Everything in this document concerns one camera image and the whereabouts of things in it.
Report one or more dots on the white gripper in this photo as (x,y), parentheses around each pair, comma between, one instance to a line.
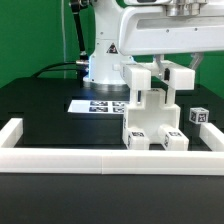
(157,27)

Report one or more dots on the white chair back frame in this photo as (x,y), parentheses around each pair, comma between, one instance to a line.
(138,76)

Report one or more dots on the white chair seat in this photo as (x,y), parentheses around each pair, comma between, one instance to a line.
(149,109)

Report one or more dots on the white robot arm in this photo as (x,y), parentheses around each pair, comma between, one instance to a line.
(106,54)

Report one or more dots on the white tagged cube right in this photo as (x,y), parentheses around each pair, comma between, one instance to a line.
(198,115)

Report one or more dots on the white flat tag board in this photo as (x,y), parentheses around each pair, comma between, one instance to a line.
(97,107)

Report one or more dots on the black raised platform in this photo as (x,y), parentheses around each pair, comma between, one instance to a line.
(31,94)

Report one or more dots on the white U-shaped boundary fence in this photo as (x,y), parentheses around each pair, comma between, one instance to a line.
(83,161)

